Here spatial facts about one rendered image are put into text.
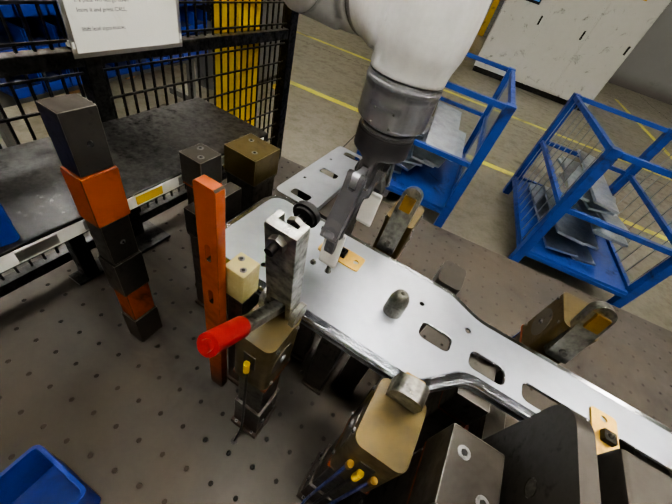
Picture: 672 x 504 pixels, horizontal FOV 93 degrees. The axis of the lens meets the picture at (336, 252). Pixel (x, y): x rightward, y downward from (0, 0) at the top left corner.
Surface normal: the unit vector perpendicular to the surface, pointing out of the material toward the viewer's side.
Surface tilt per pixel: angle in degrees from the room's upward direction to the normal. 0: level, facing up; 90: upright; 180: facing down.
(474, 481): 0
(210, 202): 90
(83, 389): 0
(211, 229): 90
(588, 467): 0
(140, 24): 90
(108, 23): 90
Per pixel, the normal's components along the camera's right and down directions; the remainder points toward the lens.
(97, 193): 0.84, 0.50
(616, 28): -0.37, 0.60
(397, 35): -0.65, 0.49
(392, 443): 0.23, -0.68
